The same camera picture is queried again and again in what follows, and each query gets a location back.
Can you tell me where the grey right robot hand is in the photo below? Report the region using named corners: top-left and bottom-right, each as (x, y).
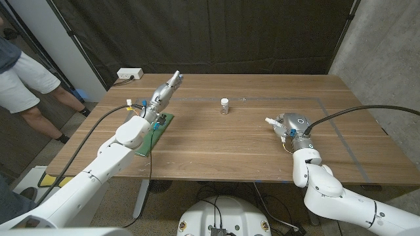
top-left (272, 112), bottom-right (315, 153)

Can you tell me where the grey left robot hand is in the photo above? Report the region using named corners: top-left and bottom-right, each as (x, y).
top-left (140, 69), bottom-right (184, 125)

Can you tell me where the white toothpaste tube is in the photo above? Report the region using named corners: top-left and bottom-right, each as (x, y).
top-left (264, 117), bottom-right (287, 144)

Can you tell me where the green circuit board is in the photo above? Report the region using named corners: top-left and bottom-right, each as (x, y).
top-left (134, 112), bottom-right (175, 157)

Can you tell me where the white power strip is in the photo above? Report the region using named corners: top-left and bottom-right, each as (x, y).
top-left (116, 68), bottom-right (144, 81)

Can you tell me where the grey tape outline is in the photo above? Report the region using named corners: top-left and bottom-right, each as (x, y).
top-left (134, 96), bottom-right (371, 183)

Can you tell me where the black backdrop cloth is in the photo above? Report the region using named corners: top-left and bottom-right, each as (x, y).
top-left (45, 0), bottom-right (357, 91)

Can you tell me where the black round floor fan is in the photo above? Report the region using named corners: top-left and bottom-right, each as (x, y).
top-left (148, 179), bottom-right (173, 194)

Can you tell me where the black backdrop stand pole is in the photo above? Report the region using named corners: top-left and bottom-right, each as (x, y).
top-left (45, 0), bottom-right (110, 92)
top-left (327, 0), bottom-right (362, 75)

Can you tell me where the white table leg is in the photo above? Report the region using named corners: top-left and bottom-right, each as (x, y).
top-left (133, 179), bottom-right (152, 220)

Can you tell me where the black power adapter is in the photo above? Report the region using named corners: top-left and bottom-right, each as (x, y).
top-left (283, 224), bottom-right (308, 236)

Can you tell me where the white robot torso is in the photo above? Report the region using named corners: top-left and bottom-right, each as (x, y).
top-left (177, 195), bottom-right (272, 236)

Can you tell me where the yellow and black floor object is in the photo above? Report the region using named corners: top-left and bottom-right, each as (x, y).
top-left (38, 172), bottom-right (74, 188)

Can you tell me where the person in white shorts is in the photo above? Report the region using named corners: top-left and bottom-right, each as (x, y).
top-left (0, 16), bottom-right (92, 144)

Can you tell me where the person in blue jeans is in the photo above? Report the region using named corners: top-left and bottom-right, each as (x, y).
top-left (0, 173), bottom-right (39, 224)

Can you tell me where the black power strip cord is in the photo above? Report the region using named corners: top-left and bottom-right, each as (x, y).
top-left (113, 75), bottom-right (135, 87)

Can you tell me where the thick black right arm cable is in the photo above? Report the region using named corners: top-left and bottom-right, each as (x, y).
top-left (303, 104), bottom-right (420, 137)

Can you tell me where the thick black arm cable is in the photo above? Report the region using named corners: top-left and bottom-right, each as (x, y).
top-left (303, 104), bottom-right (420, 137)
top-left (35, 104), bottom-right (145, 206)

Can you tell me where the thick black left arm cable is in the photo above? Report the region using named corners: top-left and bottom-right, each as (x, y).
top-left (35, 104), bottom-right (145, 206)

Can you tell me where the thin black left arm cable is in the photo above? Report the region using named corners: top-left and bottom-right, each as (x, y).
top-left (123, 126), bottom-right (159, 229)

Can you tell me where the grey floor cable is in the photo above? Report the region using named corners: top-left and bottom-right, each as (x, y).
top-left (252, 182), bottom-right (299, 231)

